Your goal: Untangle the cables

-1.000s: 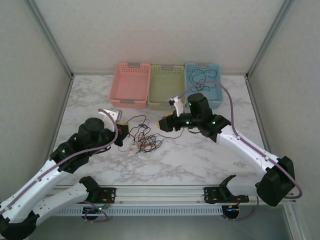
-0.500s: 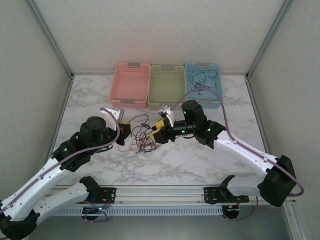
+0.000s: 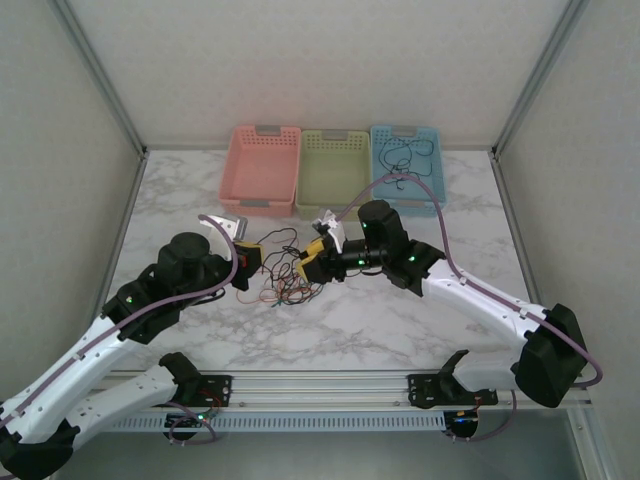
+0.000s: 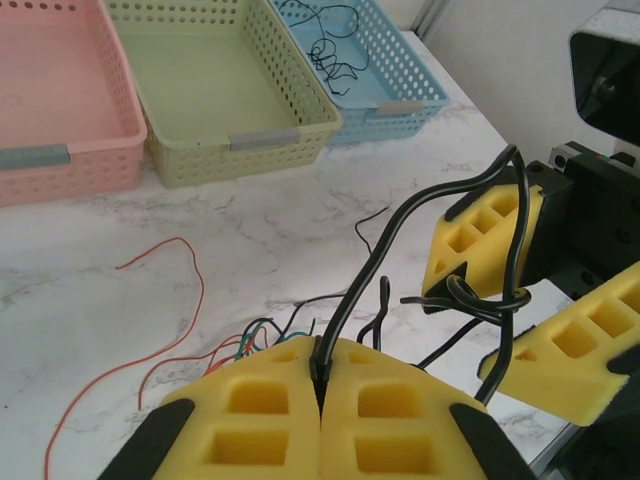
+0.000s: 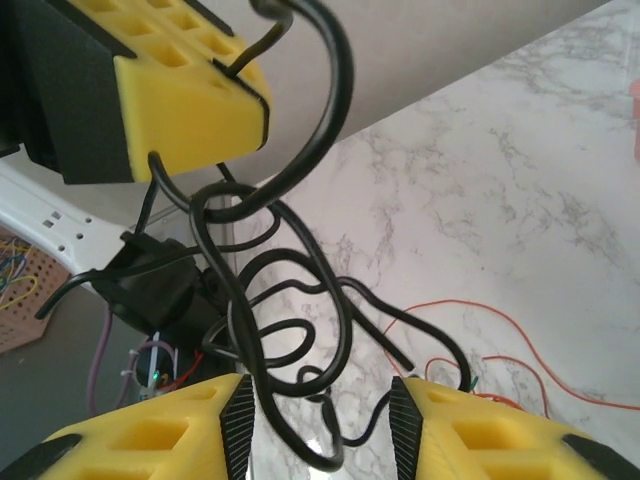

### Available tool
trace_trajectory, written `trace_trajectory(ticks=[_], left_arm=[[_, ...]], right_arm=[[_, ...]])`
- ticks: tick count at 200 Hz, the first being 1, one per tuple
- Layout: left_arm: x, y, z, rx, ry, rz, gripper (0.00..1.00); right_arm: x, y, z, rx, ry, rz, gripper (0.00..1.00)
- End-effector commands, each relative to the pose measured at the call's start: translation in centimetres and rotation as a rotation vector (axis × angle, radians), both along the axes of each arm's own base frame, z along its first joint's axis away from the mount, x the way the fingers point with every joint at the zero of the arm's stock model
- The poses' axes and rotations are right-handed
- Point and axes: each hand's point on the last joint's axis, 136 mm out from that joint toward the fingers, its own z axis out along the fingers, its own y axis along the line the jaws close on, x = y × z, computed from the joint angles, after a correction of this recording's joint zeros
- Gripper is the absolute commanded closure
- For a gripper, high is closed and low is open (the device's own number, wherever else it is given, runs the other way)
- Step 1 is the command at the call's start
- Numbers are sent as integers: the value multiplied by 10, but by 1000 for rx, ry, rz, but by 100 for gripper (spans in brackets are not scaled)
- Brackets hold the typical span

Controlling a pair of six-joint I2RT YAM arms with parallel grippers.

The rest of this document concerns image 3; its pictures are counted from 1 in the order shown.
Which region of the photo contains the orange cable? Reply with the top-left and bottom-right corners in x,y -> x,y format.
235,278 -> 326,307

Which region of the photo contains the black cable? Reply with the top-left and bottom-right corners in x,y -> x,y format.
377,137 -> 435,194
258,227 -> 302,282

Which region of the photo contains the green cable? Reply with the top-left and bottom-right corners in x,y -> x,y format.
269,285 -> 321,308

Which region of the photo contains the blue plastic basket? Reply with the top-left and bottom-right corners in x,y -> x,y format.
369,124 -> 450,220

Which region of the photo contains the pink plastic basket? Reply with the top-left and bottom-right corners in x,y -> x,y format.
218,124 -> 303,218

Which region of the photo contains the green plastic basket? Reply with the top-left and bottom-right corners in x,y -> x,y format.
294,128 -> 374,223

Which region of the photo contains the black mounting plate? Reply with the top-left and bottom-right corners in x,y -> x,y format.
407,370 -> 500,409
192,373 -> 234,409

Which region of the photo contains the aluminium frame side rail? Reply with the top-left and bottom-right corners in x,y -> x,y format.
97,152 -> 150,321
492,152 -> 544,309

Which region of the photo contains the aluminium frame back rail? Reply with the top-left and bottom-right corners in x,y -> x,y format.
143,143 -> 497,153

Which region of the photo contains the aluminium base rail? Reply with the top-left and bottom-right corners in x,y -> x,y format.
102,370 -> 591,414

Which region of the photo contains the circuit board with wires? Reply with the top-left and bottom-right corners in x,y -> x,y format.
442,389 -> 517,444
164,399 -> 220,446

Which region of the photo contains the slotted grey cable duct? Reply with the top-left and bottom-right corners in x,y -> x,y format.
107,412 -> 447,433

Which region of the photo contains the aluminium frame post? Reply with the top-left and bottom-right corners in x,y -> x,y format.
49,0 -> 150,157
491,0 -> 591,160

